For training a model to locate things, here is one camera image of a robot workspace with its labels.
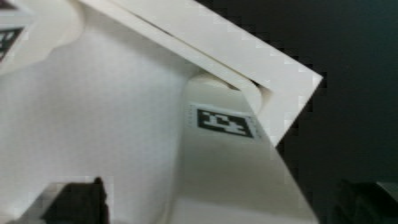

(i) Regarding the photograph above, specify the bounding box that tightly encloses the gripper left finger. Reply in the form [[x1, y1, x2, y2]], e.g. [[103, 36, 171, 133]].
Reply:
[[11, 177, 111, 224]]

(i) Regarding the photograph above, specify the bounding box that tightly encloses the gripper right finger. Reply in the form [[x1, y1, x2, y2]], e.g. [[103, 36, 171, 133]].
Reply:
[[331, 180, 398, 224]]

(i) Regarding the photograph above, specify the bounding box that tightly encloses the white desk leg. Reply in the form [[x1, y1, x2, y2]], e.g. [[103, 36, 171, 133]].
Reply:
[[0, 0, 86, 75], [167, 74, 320, 224]]

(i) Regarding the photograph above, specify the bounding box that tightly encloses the white desk top tray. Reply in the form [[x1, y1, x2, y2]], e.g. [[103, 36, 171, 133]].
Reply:
[[0, 0, 322, 224]]

